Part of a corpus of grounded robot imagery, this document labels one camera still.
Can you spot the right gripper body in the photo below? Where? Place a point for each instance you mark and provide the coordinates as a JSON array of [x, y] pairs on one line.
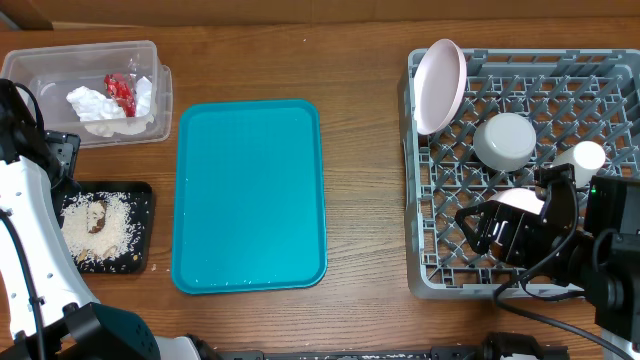
[[539, 245]]

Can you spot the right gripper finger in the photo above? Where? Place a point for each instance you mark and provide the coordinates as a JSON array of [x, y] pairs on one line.
[[555, 186], [481, 224]]

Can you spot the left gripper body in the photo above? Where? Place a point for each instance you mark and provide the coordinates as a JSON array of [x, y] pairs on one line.
[[64, 147]]

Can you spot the white cup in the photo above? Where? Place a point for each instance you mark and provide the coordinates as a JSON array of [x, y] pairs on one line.
[[587, 158]]

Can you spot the white tissue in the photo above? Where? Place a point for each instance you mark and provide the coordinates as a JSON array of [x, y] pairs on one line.
[[100, 112]]

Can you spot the grey bowl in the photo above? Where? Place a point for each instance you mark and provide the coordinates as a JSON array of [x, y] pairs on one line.
[[505, 142]]

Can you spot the red snack wrapper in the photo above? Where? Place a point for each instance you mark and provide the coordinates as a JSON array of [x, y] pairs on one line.
[[120, 88]]

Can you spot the food scraps rice pile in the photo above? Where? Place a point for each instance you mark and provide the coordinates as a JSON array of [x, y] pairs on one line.
[[100, 226]]

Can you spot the black rectangular tray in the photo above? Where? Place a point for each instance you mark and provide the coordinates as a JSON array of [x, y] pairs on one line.
[[144, 207]]

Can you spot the large pink plate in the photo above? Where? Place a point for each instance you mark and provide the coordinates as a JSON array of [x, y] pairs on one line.
[[439, 85]]

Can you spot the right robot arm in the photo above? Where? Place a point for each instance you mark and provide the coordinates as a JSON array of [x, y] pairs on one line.
[[597, 250]]

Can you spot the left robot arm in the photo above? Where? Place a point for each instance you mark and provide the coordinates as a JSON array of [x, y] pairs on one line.
[[53, 314]]

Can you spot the grey dishwasher rack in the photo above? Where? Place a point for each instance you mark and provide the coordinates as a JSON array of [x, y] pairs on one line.
[[569, 96]]

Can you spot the clear plastic storage bin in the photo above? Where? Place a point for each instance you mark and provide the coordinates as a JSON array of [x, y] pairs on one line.
[[51, 73]]

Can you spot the cardboard backdrop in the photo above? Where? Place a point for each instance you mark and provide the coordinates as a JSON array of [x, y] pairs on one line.
[[58, 14]]

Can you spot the teal serving tray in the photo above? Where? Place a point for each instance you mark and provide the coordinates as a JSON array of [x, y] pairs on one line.
[[249, 206]]

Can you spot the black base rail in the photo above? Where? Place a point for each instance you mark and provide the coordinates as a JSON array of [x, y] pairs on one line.
[[495, 346]]

